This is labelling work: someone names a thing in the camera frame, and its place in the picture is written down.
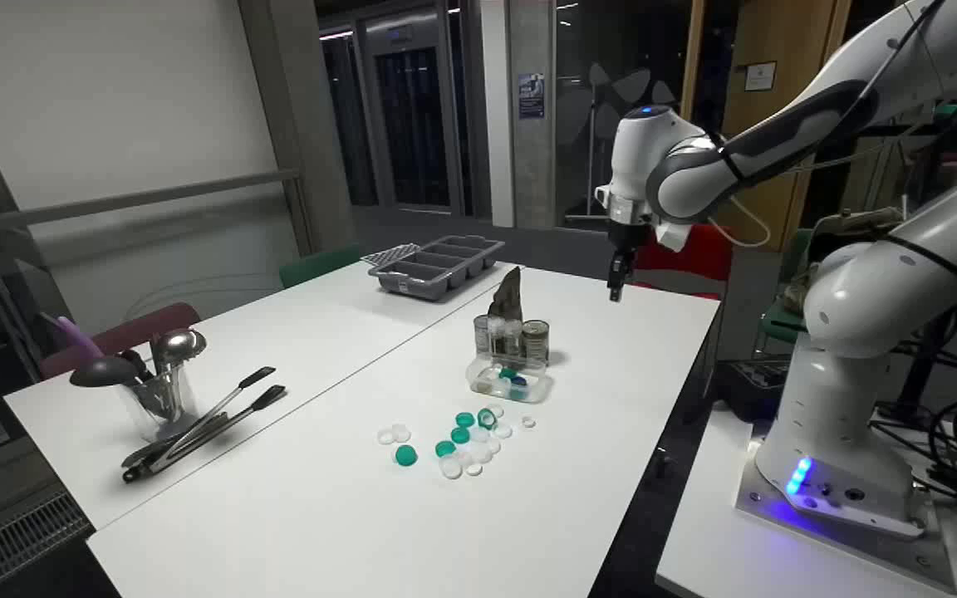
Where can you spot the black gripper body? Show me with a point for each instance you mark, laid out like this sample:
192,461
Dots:
626,240

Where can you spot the green bottle cap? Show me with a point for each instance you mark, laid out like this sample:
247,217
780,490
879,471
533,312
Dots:
406,454
512,385
463,420
442,449
458,437

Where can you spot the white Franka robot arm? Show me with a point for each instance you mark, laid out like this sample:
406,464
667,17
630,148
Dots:
879,302

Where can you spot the white bowl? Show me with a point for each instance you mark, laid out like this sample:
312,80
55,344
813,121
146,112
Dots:
488,387

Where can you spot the green cap with white inside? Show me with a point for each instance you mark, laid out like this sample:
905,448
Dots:
486,417

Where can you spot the small can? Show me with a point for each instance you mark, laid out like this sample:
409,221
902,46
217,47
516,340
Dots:
537,344

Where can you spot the small glass jar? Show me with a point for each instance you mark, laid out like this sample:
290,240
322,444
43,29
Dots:
512,340
486,334

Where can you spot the black box device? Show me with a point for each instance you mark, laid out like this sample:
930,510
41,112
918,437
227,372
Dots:
746,391

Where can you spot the gray cutlery tray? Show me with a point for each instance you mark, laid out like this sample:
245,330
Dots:
446,267

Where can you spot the white paper door sign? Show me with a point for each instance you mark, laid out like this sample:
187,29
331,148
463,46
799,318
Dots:
760,79

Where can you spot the green chair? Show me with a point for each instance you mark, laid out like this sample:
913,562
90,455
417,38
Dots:
317,267

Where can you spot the black metal tongs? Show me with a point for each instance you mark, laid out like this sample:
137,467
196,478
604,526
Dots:
217,431
208,417

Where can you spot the shiny metal spoon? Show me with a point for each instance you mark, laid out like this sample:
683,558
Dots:
178,347

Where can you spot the metal utensil holder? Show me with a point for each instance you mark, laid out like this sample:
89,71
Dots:
168,397

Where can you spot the dark metal spoon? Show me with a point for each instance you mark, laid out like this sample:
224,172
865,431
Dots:
102,369

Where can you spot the purple utensil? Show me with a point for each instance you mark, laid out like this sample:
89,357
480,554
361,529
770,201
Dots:
73,336

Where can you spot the floor vent grille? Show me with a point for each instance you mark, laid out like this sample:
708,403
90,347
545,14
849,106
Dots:
1,550

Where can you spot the small wall poster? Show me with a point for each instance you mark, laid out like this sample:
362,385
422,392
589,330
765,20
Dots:
528,93

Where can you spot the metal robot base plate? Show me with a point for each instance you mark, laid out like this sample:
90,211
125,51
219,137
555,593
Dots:
928,554

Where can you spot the gray wall handrail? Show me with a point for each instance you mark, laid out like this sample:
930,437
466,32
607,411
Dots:
113,204

